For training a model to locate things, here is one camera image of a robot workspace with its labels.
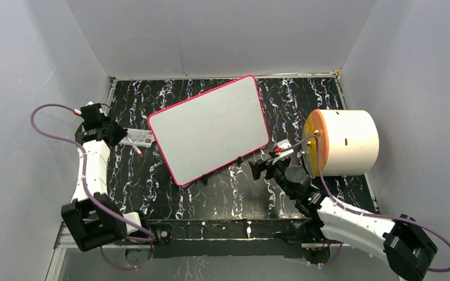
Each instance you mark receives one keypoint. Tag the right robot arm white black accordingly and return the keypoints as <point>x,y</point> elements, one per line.
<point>398,241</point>

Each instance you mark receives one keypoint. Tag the pink framed whiteboard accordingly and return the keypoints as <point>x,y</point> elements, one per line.
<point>211,130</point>

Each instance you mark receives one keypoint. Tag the red whiteboard marker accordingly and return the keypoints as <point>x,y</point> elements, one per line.
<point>135,147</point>

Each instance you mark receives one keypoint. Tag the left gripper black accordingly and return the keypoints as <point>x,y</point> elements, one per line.
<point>121,132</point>

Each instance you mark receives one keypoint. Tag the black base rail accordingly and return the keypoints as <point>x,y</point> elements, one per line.
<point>318,252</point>

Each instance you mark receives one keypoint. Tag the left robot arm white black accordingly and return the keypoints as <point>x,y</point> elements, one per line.
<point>92,217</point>

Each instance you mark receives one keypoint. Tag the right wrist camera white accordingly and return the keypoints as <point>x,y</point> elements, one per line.
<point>282,149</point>

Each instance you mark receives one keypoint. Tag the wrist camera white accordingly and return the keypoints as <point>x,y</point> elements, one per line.
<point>282,149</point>
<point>92,108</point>

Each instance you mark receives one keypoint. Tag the white printed card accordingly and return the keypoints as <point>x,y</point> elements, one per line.
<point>138,137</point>

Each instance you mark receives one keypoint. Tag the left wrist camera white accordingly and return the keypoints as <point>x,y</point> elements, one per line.
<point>92,108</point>

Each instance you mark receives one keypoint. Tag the white cylinder orange end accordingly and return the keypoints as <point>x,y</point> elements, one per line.
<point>347,143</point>

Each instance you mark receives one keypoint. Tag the aluminium frame rail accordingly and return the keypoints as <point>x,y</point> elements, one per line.
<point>365,231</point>

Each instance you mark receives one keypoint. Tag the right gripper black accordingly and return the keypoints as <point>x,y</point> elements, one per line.
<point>260,165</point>

